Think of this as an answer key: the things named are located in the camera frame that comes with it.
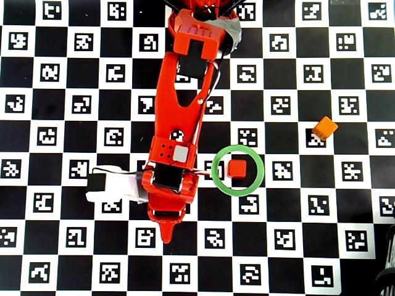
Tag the red perforated robot base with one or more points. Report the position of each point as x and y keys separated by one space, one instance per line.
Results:
x=172 y=23

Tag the black white marker checkerboard mat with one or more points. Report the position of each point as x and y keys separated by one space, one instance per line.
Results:
x=92 y=246

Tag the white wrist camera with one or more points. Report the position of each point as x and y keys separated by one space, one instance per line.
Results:
x=120 y=188

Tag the red cube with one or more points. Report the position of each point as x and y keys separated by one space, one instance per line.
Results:
x=237 y=169

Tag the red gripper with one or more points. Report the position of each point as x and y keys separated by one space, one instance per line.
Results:
x=166 y=216

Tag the red robot arm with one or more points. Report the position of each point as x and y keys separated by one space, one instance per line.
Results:
x=172 y=108

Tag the orange cube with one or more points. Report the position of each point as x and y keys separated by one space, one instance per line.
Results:
x=324 y=127

